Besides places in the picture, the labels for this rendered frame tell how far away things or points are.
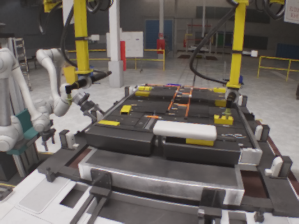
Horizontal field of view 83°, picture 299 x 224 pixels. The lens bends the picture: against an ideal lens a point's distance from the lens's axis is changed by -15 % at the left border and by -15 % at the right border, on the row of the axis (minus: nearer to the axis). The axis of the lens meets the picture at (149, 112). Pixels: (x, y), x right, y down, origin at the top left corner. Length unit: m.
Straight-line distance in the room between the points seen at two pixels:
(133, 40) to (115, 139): 8.58
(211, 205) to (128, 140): 0.58
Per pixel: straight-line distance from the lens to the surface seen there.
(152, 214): 1.14
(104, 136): 1.20
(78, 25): 1.18
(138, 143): 1.13
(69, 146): 1.55
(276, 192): 1.29
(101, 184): 1.14
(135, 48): 9.58
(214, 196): 1.02
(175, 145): 1.09
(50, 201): 1.22
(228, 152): 1.10
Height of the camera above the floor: 1.66
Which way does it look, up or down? 22 degrees down
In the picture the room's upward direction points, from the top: straight up
